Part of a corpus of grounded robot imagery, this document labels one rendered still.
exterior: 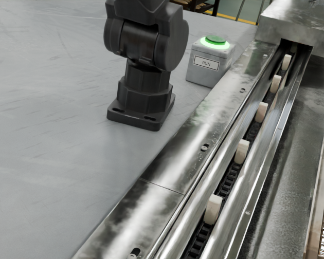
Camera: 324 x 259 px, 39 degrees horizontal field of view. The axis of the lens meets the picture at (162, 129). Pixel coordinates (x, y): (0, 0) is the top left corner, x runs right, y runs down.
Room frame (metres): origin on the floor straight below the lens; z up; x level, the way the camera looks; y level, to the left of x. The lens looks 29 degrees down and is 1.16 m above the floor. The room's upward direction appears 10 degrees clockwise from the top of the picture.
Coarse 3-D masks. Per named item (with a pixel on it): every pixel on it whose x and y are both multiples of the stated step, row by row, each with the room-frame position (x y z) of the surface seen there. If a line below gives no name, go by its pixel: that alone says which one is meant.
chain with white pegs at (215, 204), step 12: (288, 60) 0.92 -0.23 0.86; (276, 84) 0.79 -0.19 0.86; (264, 108) 0.66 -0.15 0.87; (252, 132) 0.62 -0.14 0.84; (240, 144) 0.53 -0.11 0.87; (252, 144) 0.58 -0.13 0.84; (240, 156) 0.52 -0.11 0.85; (240, 168) 0.51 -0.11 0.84; (228, 180) 0.48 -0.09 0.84; (228, 192) 0.45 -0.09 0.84; (216, 204) 0.39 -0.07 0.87; (204, 216) 0.39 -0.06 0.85; (216, 216) 0.39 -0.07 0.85; (204, 228) 0.38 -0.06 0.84; (192, 240) 0.36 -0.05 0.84; (204, 240) 0.36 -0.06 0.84; (192, 252) 0.34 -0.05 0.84
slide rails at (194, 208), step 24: (288, 48) 1.05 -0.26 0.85; (264, 72) 0.86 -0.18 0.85; (288, 72) 0.88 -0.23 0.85; (264, 96) 0.75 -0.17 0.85; (288, 96) 0.76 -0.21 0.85; (240, 120) 0.63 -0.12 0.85; (264, 120) 0.65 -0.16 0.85; (264, 144) 0.57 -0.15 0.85; (216, 168) 0.49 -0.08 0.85; (240, 192) 0.44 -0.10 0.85; (192, 216) 0.38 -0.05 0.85; (168, 240) 0.34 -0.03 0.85; (216, 240) 0.35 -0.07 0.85
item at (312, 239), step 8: (320, 160) 0.46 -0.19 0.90; (320, 168) 0.46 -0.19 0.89; (320, 176) 0.44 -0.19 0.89; (320, 184) 0.43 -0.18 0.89; (320, 192) 0.41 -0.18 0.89; (320, 200) 0.40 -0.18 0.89; (312, 208) 0.37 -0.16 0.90; (320, 208) 0.38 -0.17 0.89; (312, 216) 0.37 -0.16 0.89; (320, 216) 0.37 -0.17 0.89; (312, 224) 0.35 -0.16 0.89; (320, 224) 0.36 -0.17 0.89; (312, 232) 0.34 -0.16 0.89; (320, 232) 0.34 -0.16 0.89; (312, 240) 0.33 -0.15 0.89; (320, 240) 0.33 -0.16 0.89; (304, 248) 0.31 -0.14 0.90; (312, 248) 0.32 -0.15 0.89; (304, 256) 0.30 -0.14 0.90; (312, 256) 0.31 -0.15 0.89; (320, 256) 0.30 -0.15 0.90
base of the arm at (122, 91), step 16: (128, 64) 0.66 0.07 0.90; (128, 80) 0.65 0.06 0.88; (144, 80) 0.63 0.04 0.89; (160, 80) 0.64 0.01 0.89; (128, 96) 0.63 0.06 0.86; (144, 96) 0.63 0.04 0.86; (160, 96) 0.64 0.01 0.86; (112, 112) 0.61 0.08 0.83; (128, 112) 0.62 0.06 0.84; (144, 112) 0.63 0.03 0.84; (160, 112) 0.64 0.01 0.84; (144, 128) 0.61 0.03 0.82
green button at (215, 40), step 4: (208, 36) 0.85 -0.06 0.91; (212, 36) 0.85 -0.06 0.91; (216, 36) 0.85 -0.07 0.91; (208, 40) 0.83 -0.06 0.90; (212, 40) 0.83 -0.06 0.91; (216, 40) 0.83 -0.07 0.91; (220, 40) 0.84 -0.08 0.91; (224, 40) 0.84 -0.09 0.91; (216, 44) 0.82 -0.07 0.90; (220, 44) 0.83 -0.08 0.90; (224, 44) 0.83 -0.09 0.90
